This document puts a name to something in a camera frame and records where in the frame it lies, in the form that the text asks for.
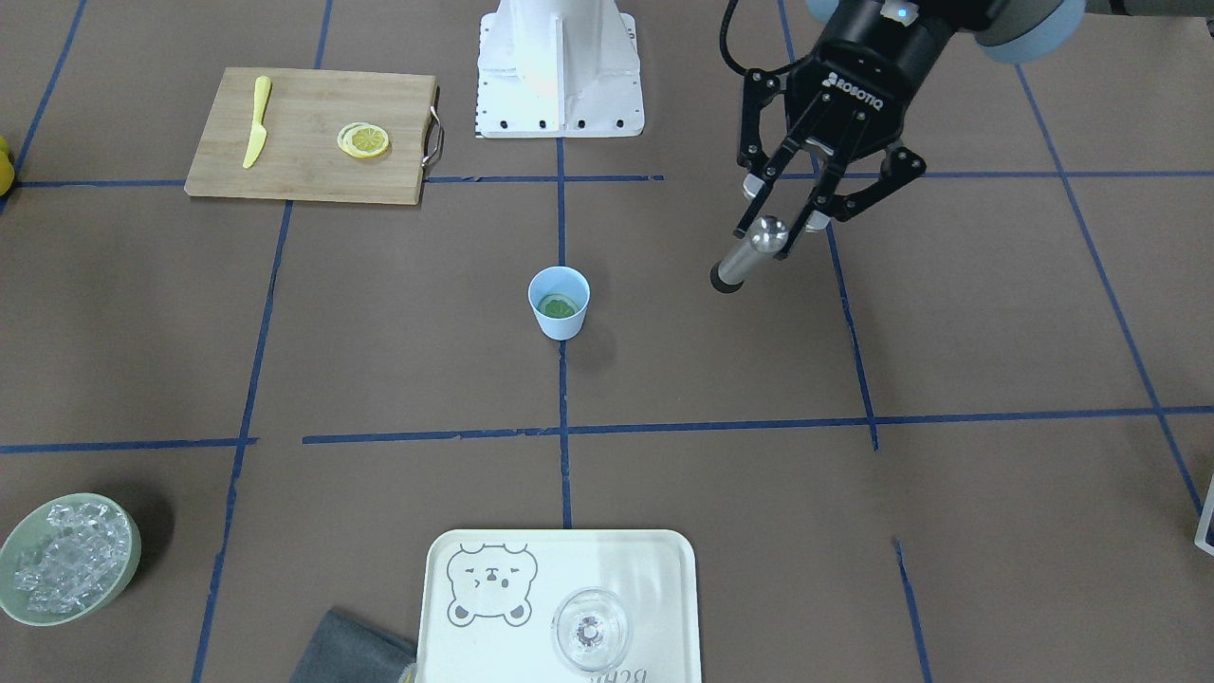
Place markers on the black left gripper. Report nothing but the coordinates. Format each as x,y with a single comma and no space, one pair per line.
868,66

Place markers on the metal muddler black cap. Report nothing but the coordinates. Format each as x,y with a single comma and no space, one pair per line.
761,242

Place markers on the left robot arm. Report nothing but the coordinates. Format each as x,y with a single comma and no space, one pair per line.
1011,32

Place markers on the light blue plastic cup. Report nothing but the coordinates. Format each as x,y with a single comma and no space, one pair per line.
565,280

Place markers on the clear wine glass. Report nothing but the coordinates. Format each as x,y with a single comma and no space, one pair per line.
592,631

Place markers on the bamboo cutting board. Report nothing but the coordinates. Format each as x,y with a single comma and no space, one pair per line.
301,159

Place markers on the cream bear serving tray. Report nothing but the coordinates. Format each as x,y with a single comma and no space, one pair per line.
489,597

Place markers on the yellow plastic knife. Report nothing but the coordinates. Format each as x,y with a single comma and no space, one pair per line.
257,135

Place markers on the grey folded cloth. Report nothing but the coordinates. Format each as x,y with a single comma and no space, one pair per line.
343,649

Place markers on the green bowl of ice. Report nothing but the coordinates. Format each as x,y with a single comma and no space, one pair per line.
68,559

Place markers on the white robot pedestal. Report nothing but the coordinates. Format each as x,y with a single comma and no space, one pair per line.
558,69

